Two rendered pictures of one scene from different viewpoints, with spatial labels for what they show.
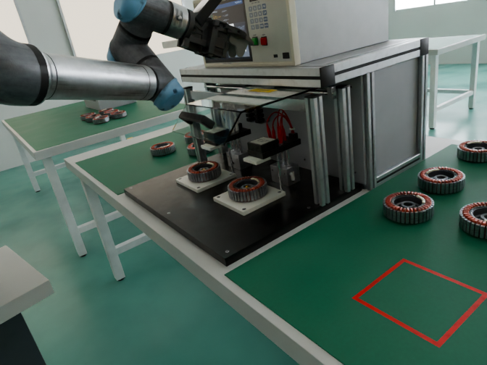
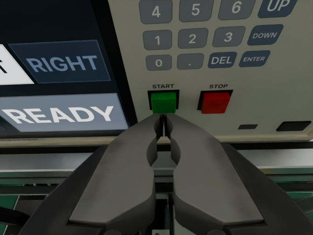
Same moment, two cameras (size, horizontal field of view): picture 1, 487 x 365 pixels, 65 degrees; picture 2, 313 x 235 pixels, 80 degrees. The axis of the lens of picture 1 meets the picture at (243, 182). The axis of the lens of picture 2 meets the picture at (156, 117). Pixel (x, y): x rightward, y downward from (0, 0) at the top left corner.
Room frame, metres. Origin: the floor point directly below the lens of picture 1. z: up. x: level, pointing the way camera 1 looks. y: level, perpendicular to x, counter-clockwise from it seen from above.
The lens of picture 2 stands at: (1.04, -0.02, 1.29)
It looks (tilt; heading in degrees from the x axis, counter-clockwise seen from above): 55 degrees down; 308
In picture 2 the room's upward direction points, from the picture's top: 6 degrees counter-clockwise
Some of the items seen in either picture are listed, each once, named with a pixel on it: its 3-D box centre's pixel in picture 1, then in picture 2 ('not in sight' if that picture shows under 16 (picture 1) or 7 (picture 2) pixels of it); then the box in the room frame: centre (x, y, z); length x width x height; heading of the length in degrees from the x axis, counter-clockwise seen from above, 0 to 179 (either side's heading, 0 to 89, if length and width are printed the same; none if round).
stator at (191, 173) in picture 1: (204, 171); not in sight; (1.20, 0.12, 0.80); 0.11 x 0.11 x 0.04
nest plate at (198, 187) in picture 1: (205, 177); not in sight; (1.20, 0.12, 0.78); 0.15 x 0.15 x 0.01; 33
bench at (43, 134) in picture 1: (99, 156); not in sight; (3.20, 1.18, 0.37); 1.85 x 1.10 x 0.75; 33
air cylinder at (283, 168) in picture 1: (285, 172); not in sight; (1.07, -0.13, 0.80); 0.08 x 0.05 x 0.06; 33
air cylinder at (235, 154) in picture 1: (238, 158); not in sight; (1.27, 0.00, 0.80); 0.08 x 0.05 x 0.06; 33
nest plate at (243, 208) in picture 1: (248, 196); not in sight; (0.99, -0.01, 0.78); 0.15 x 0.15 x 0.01; 33
